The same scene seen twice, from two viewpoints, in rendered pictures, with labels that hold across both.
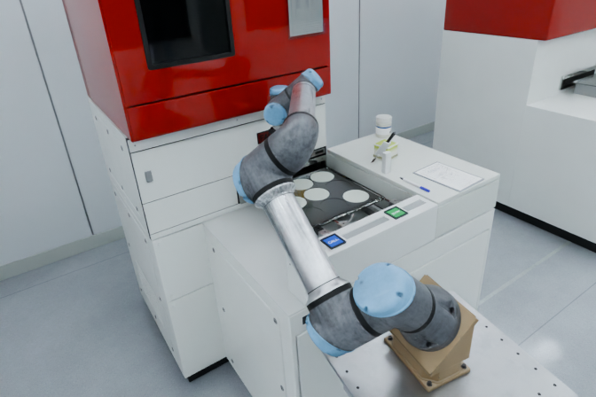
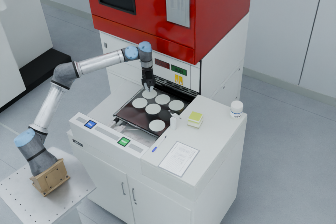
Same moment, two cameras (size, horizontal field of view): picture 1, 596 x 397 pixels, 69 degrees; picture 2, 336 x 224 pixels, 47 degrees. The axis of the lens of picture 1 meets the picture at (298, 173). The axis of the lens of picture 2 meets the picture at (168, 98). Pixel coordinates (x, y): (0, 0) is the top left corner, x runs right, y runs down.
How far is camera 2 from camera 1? 2.19 m
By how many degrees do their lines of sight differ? 57
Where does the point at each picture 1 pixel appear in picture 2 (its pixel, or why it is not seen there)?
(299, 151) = (56, 77)
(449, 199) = (148, 163)
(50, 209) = not seen: hidden behind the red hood
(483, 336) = (66, 201)
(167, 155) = (113, 41)
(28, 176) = not seen: hidden behind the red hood
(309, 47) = (179, 32)
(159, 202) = not seen: hidden behind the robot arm
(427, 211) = (132, 155)
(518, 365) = (50, 214)
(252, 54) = (145, 19)
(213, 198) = (132, 73)
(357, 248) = (92, 136)
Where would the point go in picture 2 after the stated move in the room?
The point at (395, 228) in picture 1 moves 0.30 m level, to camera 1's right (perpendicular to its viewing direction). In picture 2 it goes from (112, 145) to (129, 185)
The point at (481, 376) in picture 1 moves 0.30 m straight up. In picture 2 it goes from (42, 201) to (27, 167)
